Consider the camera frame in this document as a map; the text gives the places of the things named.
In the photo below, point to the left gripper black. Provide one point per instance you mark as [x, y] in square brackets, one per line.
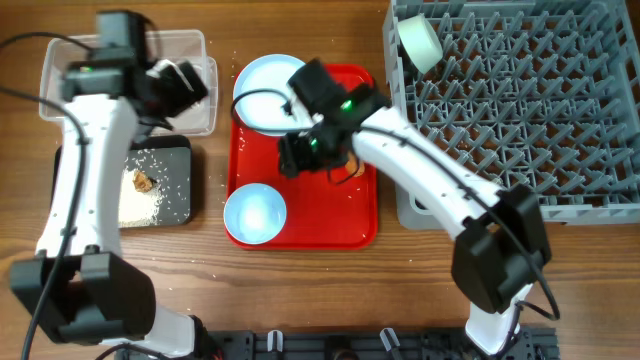
[192, 99]

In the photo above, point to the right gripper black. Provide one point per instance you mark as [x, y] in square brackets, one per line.
[295, 154]

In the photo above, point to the large light blue plate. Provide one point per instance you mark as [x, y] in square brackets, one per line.
[265, 78]

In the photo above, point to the orange carrot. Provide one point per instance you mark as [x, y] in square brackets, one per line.
[354, 166]

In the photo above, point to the small light blue bowl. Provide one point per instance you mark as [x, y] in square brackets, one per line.
[255, 214]

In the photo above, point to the brown food scrap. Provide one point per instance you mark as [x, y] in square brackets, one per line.
[142, 183]

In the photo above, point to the white rice grains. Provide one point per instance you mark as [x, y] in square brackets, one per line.
[169, 202]

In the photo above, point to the green bowl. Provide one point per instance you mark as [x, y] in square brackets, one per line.
[420, 42]

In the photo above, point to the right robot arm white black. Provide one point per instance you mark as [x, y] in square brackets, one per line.
[500, 242]

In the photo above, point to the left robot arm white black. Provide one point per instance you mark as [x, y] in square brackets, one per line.
[77, 286]

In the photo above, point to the clear plastic waste bin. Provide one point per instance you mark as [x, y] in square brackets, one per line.
[173, 45]

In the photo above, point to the black waste tray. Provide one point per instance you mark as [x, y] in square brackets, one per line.
[101, 193]

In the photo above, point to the grey dishwasher rack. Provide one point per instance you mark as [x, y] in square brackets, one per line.
[537, 93]

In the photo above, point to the red serving tray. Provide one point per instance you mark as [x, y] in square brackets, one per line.
[320, 214]

